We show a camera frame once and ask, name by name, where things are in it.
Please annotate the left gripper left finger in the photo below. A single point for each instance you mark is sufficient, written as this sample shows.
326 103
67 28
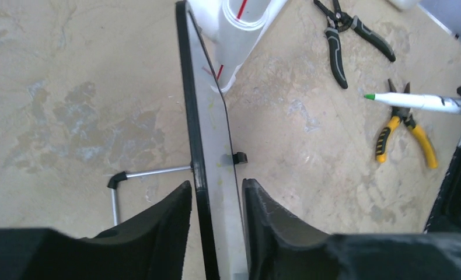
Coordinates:
150 245

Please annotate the white whiteboard marker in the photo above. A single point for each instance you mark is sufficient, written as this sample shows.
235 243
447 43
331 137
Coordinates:
426 102

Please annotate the white PVC pipe frame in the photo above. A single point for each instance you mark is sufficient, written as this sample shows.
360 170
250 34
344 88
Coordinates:
236 27

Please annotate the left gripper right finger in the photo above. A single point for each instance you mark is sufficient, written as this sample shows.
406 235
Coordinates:
280 245

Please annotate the small black-framed whiteboard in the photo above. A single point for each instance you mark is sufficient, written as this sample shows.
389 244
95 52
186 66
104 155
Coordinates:
213 160

